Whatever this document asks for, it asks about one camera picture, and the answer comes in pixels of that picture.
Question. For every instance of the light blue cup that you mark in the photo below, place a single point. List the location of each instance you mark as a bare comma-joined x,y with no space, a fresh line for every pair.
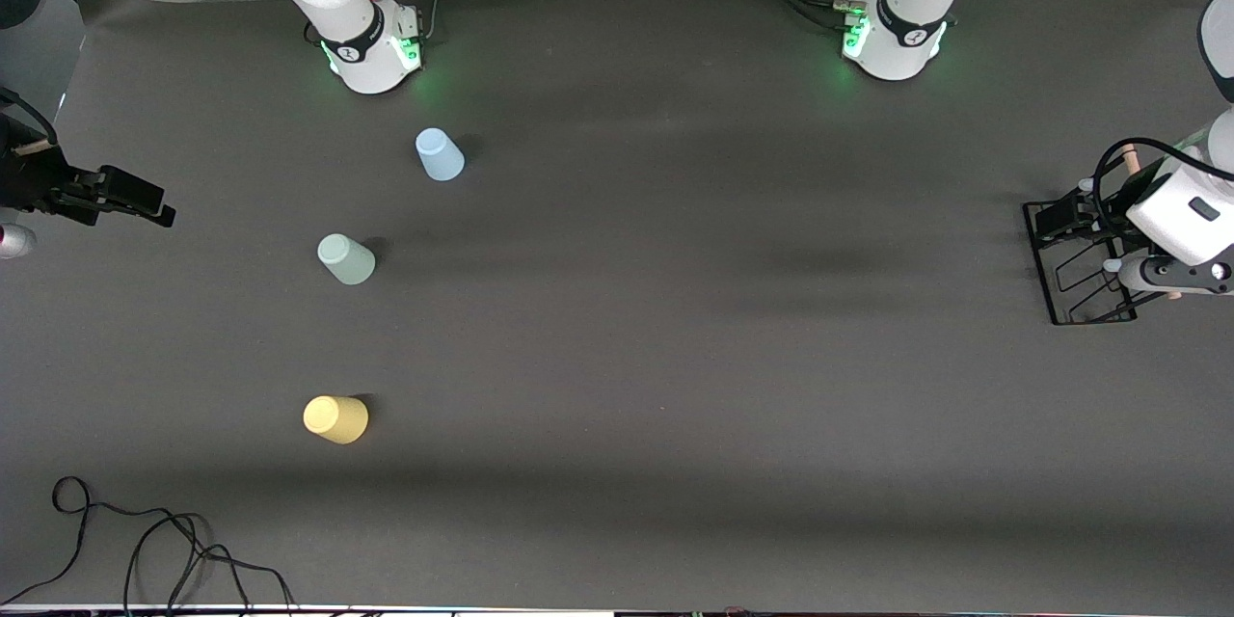
440,154

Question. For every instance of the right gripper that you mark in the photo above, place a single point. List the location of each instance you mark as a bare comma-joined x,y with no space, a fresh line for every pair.
31,175

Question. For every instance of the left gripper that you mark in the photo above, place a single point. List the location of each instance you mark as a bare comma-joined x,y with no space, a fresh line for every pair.
1121,196

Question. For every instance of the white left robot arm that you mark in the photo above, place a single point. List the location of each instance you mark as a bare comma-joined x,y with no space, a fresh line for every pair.
897,48

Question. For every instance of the pale green cup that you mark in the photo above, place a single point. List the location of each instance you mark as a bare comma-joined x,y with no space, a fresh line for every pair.
345,258

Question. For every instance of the yellow cup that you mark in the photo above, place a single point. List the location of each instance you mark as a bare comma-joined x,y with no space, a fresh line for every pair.
335,418

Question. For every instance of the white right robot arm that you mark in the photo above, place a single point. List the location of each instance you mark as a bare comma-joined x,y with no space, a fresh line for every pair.
371,58

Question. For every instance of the dark grey table mat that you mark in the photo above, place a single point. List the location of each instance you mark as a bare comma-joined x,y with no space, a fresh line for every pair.
675,405

